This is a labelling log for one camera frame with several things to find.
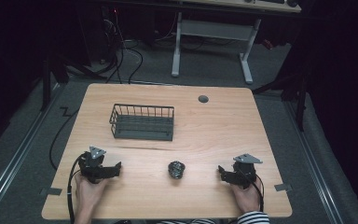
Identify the person's left hand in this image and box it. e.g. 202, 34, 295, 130
74, 172, 109, 214

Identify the dark crumpled ball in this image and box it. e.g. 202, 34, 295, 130
167, 160, 186, 180

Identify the bundle of black cables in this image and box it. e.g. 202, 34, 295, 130
101, 7, 145, 85

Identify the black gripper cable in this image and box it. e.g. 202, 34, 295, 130
241, 169, 266, 214
66, 154, 87, 224

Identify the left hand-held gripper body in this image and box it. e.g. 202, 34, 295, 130
78, 146, 107, 185

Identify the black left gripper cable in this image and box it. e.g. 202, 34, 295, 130
66, 154, 87, 224

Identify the person's striped shirt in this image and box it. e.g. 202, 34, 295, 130
155, 217, 219, 224

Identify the black metal stand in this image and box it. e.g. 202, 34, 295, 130
39, 54, 108, 112
252, 73, 310, 133

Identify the metal floor rail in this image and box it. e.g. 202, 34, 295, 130
0, 83, 65, 224
283, 98, 344, 224

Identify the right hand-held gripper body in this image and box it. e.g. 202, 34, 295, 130
232, 152, 264, 190

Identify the black floor cable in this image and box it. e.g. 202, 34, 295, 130
48, 106, 80, 172

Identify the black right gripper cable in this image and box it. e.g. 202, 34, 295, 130
241, 169, 266, 214

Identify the person's right hand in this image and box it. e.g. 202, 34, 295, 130
230, 176, 262, 216

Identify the white-framed wooden desk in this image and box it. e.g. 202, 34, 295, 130
171, 0, 302, 86

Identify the black wire basket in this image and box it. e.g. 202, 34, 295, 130
108, 103, 175, 142

